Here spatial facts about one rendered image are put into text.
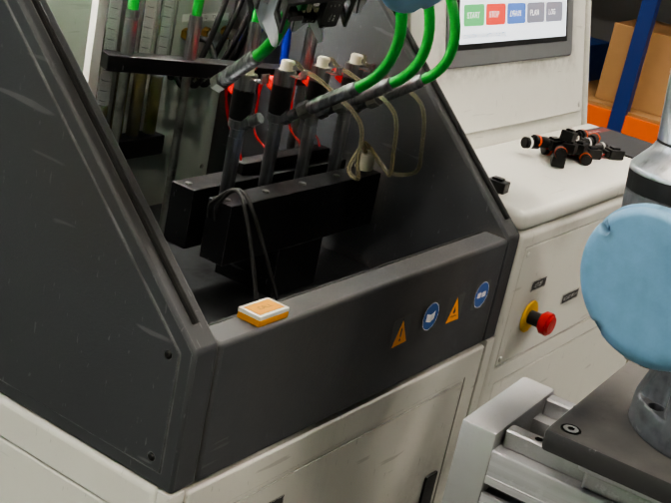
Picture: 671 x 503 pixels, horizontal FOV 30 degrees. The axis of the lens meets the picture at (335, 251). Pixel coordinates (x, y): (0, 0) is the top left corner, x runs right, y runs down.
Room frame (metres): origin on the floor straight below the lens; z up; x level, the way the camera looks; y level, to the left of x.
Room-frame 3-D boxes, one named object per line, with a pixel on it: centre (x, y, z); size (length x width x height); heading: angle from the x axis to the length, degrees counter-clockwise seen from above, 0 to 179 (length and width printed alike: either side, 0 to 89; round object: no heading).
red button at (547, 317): (1.75, -0.32, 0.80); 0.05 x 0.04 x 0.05; 149
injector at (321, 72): (1.65, 0.06, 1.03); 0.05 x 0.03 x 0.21; 59
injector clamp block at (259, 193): (1.62, 0.09, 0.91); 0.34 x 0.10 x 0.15; 149
